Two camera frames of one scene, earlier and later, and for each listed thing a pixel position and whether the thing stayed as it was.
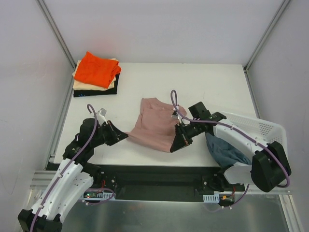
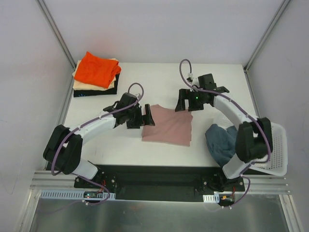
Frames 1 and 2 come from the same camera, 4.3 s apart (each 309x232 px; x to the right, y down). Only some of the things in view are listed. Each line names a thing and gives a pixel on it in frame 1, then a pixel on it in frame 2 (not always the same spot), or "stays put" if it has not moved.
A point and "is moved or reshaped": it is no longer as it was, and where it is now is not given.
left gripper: [109, 133] → [137, 118]
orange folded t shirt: [97, 70] stays put
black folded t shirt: [83, 93] stays put
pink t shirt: [155, 129] is moved or reshaped
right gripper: [181, 133] → [190, 101]
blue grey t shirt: [224, 155] stays put
